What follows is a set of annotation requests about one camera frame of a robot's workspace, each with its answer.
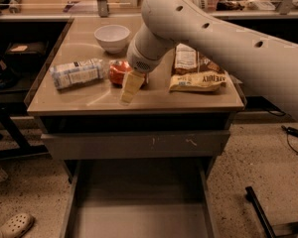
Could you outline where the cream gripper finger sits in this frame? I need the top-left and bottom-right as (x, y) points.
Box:
(120, 70), (145, 103)

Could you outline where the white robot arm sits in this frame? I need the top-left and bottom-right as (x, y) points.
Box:
(127, 0), (298, 120)

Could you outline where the grey drawer cabinet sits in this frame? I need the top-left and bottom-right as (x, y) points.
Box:
(24, 14), (247, 238)

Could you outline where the closed grey top drawer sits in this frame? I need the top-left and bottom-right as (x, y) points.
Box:
(42, 130), (230, 160)

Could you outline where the open grey middle drawer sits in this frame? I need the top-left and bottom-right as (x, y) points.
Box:
(60, 158), (220, 238)

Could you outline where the white ceramic bowl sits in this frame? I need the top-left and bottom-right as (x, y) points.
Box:
(94, 25), (130, 54)

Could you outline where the brown chip bag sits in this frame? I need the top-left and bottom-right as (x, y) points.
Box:
(172, 44), (223, 75)

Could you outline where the clear plastic water bottle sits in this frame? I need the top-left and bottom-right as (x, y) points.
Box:
(49, 59), (104, 89)

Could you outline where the yellow chip bag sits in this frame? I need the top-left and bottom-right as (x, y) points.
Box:
(169, 71), (226, 92)

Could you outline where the black floor stand bar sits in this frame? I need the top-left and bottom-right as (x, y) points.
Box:
(244, 185), (298, 238)

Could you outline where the white croc shoe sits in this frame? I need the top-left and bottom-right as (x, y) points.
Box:
(0, 213), (34, 238)

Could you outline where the black table leg frame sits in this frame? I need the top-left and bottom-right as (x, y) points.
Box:
(0, 103), (48, 160)

